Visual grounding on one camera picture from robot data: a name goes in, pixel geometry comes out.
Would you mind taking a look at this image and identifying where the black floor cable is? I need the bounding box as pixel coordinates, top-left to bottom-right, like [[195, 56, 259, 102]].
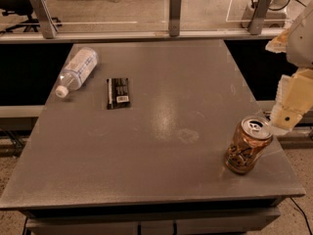
[[289, 197, 313, 235]]

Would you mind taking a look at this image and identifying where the middle metal bracket post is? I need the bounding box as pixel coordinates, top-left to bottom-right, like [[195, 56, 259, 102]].
[[168, 0, 182, 37]]

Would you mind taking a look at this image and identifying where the glass barrier panel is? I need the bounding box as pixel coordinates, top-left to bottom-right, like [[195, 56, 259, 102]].
[[32, 0, 294, 34]]

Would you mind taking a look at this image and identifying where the orange soda can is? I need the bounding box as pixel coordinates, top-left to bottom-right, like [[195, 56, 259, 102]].
[[224, 116, 273, 174]]

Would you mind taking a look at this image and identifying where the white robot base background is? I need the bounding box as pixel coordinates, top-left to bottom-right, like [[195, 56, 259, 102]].
[[241, 0, 296, 29]]

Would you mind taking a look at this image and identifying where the left metal bracket post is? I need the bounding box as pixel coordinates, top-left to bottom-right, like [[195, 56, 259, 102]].
[[29, 0, 58, 39]]

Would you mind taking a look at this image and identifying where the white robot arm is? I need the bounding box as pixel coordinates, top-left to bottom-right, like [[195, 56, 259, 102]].
[[266, 1, 313, 136]]

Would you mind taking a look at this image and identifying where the right metal bracket post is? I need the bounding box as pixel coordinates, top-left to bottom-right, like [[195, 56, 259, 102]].
[[247, 0, 272, 35]]

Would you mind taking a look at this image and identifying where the grey table cabinet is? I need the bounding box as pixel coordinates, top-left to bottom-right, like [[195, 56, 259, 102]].
[[19, 198, 285, 235]]

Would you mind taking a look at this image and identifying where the black snack wrapper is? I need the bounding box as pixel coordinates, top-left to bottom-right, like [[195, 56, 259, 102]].
[[107, 77, 130, 110]]

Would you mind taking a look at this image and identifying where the black office chair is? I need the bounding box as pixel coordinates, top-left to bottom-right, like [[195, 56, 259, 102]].
[[0, 0, 63, 35]]

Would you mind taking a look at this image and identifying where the clear plastic water bottle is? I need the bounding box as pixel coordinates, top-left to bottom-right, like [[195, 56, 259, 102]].
[[55, 47, 99, 98]]

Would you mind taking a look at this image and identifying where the metal bracket post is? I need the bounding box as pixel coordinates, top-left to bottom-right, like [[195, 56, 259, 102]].
[[247, 0, 272, 35], [29, 0, 58, 39], [168, 0, 182, 37]]

